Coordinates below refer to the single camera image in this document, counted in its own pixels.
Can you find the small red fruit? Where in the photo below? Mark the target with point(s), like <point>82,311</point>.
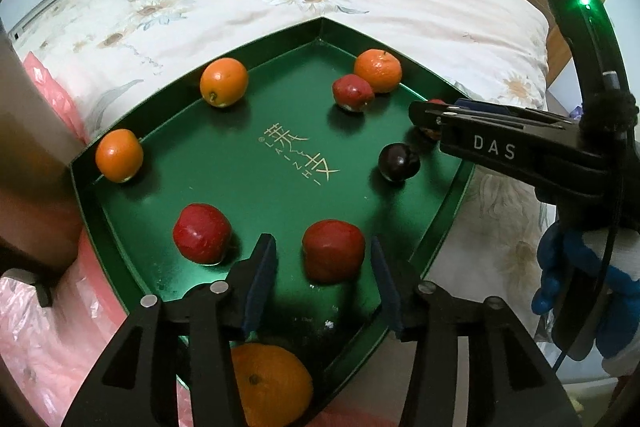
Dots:
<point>436,102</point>

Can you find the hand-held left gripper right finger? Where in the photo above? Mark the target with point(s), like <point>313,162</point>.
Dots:
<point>387,287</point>

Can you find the dark plum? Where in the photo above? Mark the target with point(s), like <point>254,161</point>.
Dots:
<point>397,162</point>

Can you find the orange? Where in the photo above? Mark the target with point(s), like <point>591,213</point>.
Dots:
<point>275,382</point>
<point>224,82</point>
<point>119,155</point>

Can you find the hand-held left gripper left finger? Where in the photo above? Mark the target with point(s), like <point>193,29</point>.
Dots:
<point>260,282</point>

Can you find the pink plastic bag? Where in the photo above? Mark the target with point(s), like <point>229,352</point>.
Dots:
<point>65,357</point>

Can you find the person's right hand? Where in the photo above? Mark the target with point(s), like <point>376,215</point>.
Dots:
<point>622,307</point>

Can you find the wooden bed frame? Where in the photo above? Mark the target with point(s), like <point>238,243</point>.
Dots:
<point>560,57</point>

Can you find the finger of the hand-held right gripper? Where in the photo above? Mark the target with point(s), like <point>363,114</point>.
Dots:
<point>425,117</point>
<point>480,105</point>

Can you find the red apple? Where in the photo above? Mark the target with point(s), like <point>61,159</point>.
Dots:
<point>202,233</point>
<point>352,93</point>
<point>332,257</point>

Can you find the bumpy tangerine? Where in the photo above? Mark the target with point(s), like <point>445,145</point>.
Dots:
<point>377,70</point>

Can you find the green metal tray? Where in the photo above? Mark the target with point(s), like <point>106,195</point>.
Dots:
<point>280,207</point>

